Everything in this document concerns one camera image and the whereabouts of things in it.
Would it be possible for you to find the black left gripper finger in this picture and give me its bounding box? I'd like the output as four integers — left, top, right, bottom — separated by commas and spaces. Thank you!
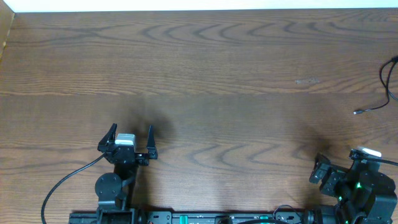
146, 126, 158, 159
97, 123, 117, 152

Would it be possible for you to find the thin black usb cable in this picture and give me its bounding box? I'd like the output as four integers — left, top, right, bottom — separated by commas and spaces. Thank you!
353, 57, 398, 115

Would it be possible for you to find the thick black usb cable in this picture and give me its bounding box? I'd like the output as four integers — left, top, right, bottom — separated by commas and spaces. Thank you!
385, 55, 398, 102

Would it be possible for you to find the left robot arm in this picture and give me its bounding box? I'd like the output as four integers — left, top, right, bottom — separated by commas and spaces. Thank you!
95, 123, 158, 223

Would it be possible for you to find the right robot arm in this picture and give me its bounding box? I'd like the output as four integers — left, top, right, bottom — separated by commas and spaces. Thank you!
302, 147, 397, 224

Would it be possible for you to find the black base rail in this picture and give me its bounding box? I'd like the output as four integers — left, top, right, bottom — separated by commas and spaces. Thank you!
68, 209, 305, 224

